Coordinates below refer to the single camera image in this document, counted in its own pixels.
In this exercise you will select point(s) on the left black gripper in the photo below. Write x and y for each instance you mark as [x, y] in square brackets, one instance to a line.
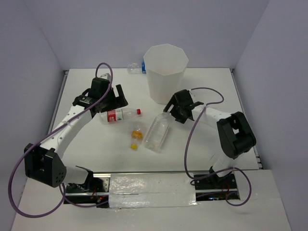
[118, 102]

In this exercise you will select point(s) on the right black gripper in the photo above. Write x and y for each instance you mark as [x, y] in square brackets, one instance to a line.
[180, 118]

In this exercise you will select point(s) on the red label clear bottle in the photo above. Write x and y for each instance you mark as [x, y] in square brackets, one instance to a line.
[119, 115]

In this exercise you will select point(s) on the small yellow cap bottle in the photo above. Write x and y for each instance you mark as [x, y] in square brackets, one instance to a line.
[137, 135]

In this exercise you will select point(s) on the large clear plastic bottle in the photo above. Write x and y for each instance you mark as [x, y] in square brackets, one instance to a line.
[157, 132]

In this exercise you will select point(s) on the blue label clear bottle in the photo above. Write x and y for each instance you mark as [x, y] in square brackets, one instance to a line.
[136, 68]

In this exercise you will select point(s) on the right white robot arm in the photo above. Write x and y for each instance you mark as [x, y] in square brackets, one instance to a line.
[234, 132]

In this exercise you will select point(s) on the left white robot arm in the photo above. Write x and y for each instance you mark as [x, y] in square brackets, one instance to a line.
[44, 163]

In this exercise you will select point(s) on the white plastic bin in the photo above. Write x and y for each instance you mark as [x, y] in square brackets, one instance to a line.
[165, 66]

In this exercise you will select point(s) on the white tape sheet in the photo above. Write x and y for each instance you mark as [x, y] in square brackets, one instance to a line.
[151, 190]

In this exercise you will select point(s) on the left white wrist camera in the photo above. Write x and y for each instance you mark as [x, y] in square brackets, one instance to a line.
[106, 76]

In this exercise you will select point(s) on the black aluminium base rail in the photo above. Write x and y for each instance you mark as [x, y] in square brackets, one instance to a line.
[95, 191]

